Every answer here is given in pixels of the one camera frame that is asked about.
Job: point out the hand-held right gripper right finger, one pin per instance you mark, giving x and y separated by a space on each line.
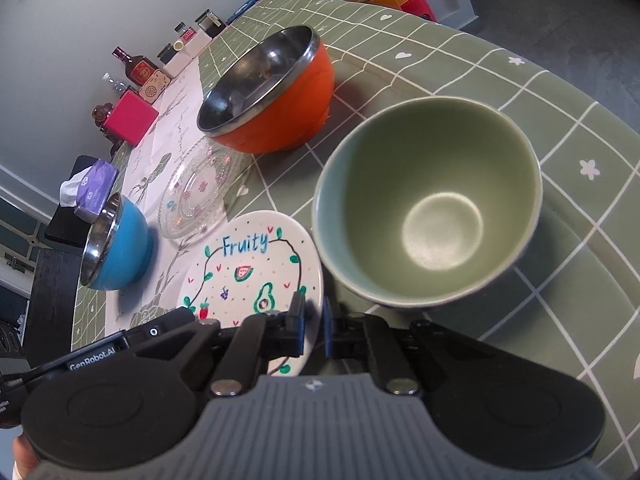
327 332

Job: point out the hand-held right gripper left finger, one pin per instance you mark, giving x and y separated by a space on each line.
301 342

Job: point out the white fruit print plate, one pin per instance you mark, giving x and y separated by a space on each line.
250 270

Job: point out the green ceramic bowl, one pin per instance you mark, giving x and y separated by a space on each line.
430 200

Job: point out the black chair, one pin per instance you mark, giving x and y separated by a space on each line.
57 290

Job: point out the blue steel-lined bowl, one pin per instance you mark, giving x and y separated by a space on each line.
122 255

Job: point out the purple tissue pack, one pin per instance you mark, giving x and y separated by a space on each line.
92 190

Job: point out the clear glass flower plate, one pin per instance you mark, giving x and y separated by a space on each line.
200 190

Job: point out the orange steel-lined bowl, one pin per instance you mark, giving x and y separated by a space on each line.
295 110

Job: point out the brown ceramic jar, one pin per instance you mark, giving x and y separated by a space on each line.
101 115

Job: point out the pink box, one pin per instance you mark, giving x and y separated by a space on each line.
131 117

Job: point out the clear plastic bottle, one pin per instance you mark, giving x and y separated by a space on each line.
114 82

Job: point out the wooden speaker box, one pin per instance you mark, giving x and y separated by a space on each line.
152 86

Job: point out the dark red liquor bottle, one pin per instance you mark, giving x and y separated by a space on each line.
132 62

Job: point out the green checked tablecloth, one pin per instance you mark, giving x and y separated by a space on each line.
500 90

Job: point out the white box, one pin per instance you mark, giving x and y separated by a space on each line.
199 44
177 64

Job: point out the glass jar black lid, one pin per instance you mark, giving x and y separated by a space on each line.
209 21

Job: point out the blue packet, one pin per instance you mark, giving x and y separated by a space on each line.
242 10

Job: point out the red stool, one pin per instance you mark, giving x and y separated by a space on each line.
420 2

